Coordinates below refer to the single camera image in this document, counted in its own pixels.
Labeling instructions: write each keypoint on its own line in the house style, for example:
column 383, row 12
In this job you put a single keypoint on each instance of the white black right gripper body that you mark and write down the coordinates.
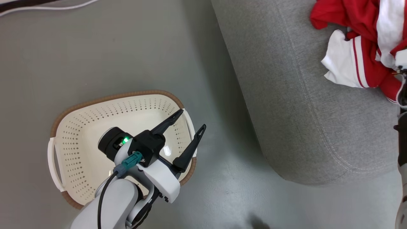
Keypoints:
column 402, row 86

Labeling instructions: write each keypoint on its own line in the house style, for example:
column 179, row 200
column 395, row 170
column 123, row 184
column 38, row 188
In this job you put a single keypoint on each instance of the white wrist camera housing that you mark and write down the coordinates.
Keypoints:
column 160, row 181

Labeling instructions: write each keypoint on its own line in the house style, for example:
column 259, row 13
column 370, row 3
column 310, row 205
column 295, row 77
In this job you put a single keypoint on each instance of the red and white garment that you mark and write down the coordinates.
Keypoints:
column 365, row 51

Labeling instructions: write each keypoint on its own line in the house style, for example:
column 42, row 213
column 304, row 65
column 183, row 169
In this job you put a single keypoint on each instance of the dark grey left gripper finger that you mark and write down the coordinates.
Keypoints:
column 168, row 122
column 192, row 146

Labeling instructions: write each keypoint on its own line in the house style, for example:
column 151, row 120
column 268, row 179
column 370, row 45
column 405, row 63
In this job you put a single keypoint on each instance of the grey fabric sofa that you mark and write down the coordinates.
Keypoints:
column 302, row 95

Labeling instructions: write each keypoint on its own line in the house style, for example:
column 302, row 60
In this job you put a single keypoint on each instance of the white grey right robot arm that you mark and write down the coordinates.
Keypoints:
column 402, row 165

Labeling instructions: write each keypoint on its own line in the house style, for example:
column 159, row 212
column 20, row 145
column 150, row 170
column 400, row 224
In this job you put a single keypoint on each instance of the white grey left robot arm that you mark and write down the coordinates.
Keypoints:
column 111, row 203

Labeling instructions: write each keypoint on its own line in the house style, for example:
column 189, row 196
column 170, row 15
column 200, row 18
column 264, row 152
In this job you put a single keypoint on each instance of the dark baseboard strip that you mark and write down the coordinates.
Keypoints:
column 19, row 3

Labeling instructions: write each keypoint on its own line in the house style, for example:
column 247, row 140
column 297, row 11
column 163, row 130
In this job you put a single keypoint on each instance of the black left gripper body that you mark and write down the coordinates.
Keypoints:
column 148, row 144

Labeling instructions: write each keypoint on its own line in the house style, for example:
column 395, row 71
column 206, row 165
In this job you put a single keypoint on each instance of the cream laundry basket brown rim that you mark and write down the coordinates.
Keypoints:
column 86, row 127

